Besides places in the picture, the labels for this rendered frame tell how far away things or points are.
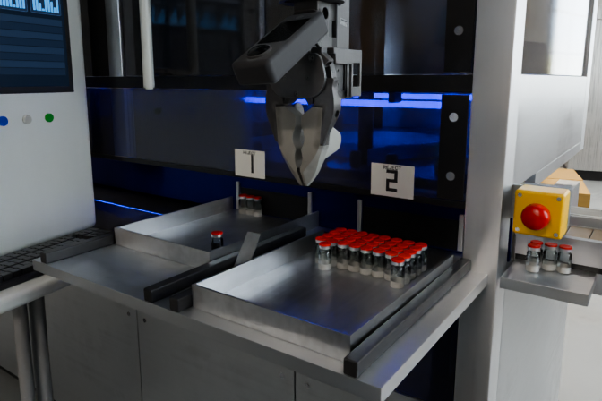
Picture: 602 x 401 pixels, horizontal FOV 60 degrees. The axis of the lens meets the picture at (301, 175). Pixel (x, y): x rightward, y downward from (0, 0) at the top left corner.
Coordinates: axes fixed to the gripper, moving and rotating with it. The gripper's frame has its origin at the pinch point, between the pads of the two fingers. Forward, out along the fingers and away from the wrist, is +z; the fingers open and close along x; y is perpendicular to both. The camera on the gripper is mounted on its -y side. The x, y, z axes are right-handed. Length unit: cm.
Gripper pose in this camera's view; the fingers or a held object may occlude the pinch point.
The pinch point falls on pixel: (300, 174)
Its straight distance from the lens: 57.8
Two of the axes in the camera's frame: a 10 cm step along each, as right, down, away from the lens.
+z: 0.0, 9.8, 1.8
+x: -8.2, -1.0, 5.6
